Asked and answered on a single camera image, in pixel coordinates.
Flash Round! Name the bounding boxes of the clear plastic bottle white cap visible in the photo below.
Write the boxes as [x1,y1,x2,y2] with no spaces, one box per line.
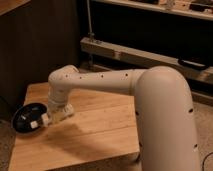
[30,115,66,129]

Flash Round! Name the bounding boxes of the wooden table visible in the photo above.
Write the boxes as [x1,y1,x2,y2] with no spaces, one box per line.
[9,89,139,171]

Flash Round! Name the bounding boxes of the black ceramic bowl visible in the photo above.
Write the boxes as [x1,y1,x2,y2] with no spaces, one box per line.
[12,103,47,134]

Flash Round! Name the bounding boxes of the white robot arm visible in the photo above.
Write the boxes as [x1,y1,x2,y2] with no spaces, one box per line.
[42,65,201,171]

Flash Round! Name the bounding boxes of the metal pole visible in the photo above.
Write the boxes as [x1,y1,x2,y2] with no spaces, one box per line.
[86,0,94,42]

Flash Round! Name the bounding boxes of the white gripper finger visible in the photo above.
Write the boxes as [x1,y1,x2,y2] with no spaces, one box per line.
[41,113,50,127]

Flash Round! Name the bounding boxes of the wooden shelf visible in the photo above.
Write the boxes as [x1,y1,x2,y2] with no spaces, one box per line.
[93,0,213,21]

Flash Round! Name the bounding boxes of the grey metal beam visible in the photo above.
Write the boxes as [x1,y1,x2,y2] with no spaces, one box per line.
[80,37,213,85]

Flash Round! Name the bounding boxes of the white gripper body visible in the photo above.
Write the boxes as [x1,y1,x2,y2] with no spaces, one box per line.
[47,102,74,118]

